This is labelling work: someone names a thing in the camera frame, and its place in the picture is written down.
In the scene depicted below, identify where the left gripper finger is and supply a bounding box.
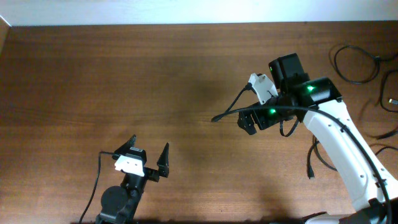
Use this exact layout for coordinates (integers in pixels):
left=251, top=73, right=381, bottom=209
left=114, top=134, right=137, bottom=156
left=157, top=142, right=169, bottom=178

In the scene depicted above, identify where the black silver-plug USB cable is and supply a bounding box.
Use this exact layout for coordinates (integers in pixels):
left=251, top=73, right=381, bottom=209
left=306, top=136, right=398, bottom=180

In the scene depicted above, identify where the thin black micro-USB cable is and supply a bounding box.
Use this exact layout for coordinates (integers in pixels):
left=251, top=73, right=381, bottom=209
left=328, top=44, right=398, bottom=85

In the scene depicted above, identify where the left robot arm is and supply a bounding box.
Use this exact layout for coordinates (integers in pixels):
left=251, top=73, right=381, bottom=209
left=95, top=135, right=169, bottom=223

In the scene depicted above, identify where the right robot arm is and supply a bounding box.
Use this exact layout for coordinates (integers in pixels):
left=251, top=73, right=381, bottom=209
left=238, top=54, right=397, bottom=223

